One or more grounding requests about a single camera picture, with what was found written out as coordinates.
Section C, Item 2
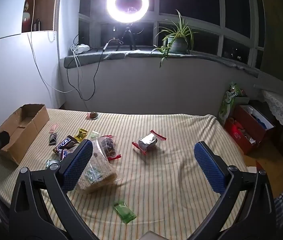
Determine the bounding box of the striped cream blanket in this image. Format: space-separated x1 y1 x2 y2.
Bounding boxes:
0 107 251 240

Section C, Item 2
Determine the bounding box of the green snack bag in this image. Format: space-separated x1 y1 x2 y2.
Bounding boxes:
218 82 249 125

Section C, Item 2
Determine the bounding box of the black cable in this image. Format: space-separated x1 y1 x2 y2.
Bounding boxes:
66 39 122 101

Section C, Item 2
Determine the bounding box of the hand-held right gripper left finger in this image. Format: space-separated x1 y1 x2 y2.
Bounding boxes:
9 139 99 240

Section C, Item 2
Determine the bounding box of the green snack packet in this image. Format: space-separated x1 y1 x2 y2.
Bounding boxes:
113 200 135 223

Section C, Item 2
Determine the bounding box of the wooden shelf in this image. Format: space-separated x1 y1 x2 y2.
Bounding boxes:
21 0 58 33

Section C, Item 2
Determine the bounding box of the red box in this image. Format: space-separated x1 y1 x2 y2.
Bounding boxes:
224 105 274 154

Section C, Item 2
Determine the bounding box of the silver snack with red ends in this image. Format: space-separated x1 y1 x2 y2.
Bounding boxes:
132 129 166 155

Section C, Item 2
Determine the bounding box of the yellow candy packet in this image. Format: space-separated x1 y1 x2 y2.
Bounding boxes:
74 128 89 142

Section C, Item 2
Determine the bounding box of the brown cardboard box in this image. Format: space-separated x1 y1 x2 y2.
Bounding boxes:
0 104 50 165

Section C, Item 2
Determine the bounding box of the potted spider plant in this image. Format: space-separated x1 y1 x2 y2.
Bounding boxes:
152 10 199 69

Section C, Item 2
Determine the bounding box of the white cable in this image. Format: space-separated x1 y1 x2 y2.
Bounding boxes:
28 0 82 93

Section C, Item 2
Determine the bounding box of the black tripod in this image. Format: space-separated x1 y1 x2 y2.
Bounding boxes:
115 22 137 51

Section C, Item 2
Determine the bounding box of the large clear snack bag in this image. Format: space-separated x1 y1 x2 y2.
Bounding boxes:
78 140 122 194

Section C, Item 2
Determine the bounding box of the checkered cloth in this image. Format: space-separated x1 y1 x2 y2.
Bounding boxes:
274 191 283 228

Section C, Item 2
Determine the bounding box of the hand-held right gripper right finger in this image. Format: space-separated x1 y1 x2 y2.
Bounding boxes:
194 141 277 240

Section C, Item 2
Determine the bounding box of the white cabinet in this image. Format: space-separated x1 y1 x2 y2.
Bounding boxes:
0 0 65 130

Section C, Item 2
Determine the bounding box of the white power strip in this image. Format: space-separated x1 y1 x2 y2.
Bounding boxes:
71 44 90 54

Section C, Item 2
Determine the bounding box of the brown chocolate bar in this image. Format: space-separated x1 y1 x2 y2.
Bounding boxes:
53 135 80 155
58 149 70 162

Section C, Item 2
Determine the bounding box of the red figurine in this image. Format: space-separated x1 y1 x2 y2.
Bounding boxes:
23 0 33 32

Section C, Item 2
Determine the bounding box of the brown cake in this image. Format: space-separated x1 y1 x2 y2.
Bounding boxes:
99 135 121 161

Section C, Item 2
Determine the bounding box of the ring light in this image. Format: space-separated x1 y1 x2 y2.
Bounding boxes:
106 0 149 23

